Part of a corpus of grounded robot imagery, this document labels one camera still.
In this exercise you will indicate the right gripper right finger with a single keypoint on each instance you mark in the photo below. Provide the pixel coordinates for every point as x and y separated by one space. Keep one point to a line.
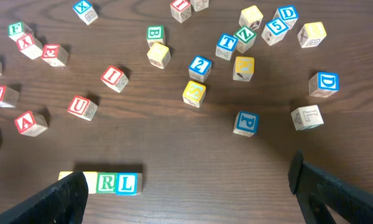
317 190

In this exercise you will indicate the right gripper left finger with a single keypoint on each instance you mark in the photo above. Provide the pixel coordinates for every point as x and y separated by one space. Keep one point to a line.
62 202

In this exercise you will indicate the yellow C block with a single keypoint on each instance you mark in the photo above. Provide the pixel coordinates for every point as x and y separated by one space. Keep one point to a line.
63 174

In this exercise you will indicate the yellow O block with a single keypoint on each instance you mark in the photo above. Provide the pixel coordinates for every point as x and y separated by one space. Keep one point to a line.
91 179

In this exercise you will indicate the green R block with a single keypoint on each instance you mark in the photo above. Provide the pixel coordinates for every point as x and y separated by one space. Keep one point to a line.
106 183

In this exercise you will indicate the blue L block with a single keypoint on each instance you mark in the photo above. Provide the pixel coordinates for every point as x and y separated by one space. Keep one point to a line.
128 183

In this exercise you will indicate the plain wooden block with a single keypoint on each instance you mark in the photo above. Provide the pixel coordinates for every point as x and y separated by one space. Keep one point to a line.
307 117

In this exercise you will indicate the red A block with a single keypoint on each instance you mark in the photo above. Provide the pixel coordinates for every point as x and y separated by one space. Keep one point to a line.
31 124

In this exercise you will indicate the red U block centre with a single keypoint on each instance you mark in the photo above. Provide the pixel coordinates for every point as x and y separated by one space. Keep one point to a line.
82 108

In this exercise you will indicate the red u block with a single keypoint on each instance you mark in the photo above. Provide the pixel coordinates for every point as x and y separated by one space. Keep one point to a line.
8 97
82 108

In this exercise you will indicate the blue P block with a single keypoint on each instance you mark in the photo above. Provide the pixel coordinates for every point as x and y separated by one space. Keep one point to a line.
246 123

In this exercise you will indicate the blue D block right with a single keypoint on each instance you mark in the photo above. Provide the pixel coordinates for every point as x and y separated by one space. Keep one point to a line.
323 84

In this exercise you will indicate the blue d block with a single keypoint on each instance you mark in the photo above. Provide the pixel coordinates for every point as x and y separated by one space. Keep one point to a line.
288 14
323 84

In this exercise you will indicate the red U block left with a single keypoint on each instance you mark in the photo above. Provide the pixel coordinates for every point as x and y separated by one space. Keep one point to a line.
8 97

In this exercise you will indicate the red I block centre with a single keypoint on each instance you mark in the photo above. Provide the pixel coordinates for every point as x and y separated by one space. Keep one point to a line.
114 78

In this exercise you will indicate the red i block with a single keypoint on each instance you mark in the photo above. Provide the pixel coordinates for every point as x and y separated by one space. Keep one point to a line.
114 78
181 10

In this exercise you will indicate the yellow block mid right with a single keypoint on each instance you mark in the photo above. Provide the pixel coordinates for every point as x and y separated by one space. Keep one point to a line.
243 69

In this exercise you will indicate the red E block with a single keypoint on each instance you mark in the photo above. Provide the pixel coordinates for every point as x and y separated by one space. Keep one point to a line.
55 55

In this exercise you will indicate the yellow block near R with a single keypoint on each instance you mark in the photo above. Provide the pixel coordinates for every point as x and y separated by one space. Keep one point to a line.
194 94

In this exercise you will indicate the yellow 8 block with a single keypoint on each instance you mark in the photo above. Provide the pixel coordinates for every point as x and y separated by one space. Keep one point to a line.
311 34

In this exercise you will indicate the red X block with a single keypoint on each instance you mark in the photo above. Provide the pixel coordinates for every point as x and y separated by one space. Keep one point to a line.
30 46

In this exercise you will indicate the blue 5 block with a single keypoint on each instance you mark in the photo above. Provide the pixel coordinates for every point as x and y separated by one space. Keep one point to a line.
274 31

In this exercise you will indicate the blue 2 block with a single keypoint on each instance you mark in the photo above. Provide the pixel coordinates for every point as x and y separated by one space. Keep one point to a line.
199 69

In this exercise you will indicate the green Z block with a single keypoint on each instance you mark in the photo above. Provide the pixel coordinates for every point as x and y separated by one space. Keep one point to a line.
246 38

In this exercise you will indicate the yellow block near B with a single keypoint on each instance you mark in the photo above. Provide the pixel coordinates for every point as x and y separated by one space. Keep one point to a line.
159 55

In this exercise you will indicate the blue T block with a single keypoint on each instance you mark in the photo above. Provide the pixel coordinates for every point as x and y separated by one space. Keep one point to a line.
226 46

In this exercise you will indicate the green F block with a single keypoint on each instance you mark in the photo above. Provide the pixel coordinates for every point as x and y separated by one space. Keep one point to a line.
18 29

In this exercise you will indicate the blue D block top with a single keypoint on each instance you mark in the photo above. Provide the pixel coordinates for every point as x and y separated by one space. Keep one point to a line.
288 14

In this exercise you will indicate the yellow block top right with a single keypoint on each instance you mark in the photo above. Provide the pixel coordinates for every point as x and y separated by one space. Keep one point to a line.
251 17

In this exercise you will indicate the green B block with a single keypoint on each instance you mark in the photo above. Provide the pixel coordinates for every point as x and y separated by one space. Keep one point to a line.
155 34

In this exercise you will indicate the blue X block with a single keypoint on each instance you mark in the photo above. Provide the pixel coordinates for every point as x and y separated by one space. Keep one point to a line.
85 11

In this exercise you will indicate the red W block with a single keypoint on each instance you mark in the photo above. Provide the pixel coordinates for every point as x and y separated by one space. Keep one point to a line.
199 5

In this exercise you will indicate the red I block top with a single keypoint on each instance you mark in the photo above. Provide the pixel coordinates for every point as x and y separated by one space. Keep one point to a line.
181 10

